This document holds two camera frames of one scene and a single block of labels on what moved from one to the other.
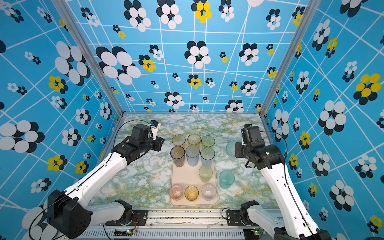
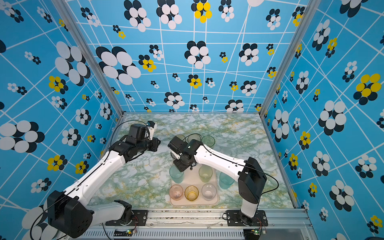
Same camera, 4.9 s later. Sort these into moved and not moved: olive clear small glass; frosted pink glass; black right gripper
Moved: black right gripper
Not moved: olive clear small glass; frosted pink glass
